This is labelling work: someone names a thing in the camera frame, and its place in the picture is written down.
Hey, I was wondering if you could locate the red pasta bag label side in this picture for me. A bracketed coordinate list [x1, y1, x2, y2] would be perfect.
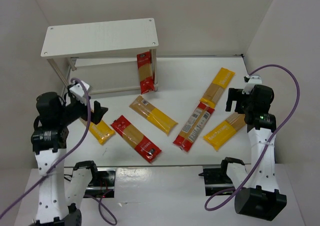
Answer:
[173, 102, 215, 152]

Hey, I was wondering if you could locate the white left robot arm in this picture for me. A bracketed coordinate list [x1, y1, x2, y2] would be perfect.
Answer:
[31, 92, 108, 226]

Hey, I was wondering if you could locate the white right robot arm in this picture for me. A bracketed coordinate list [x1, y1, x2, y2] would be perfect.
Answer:
[223, 84, 287, 221]

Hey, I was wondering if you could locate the yellow pasta bag upper right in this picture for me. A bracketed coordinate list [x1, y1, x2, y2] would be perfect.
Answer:
[200, 67, 236, 109]

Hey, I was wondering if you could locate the yellow pasta bag far left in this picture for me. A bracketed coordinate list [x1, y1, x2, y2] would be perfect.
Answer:
[88, 120, 116, 146]

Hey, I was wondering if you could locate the yellow Pastatime pasta bag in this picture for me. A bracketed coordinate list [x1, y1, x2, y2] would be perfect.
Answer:
[203, 112, 246, 151]

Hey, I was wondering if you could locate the yellow pasta bag centre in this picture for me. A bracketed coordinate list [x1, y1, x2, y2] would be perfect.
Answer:
[129, 95, 178, 136]

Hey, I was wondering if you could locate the red pasta bag front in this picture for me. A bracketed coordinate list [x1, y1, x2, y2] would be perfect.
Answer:
[111, 115, 162, 163]

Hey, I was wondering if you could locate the red pasta bag on shelf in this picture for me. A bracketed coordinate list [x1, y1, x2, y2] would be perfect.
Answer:
[136, 51, 155, 95]

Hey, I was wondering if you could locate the white two-tier shelf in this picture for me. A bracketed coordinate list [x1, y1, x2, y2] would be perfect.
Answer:
[40, 18, 159, 98]

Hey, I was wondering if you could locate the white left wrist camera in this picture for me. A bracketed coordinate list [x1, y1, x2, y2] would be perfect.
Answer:
[69, 80, 92, 104]

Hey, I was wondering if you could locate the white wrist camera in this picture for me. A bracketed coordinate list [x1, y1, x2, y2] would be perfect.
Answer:
[242, 75, 263, 95]
[69, 80, 92, 104]

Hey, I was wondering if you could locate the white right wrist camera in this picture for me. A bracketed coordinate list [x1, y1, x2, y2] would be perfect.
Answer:
[242, 75, 263, 95]

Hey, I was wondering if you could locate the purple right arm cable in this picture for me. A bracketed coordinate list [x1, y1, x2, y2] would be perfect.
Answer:
[204, 64, 300, 212]

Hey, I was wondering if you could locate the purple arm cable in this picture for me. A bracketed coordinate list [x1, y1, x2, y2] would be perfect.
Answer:
[0, 77, 118, 226]
[204, 64, 300, 212]

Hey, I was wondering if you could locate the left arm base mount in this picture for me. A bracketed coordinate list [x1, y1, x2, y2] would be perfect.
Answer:
[85, 168, 116, 198]

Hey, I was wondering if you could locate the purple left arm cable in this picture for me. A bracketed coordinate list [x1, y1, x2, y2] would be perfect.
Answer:
[0, 77, 118, 226]

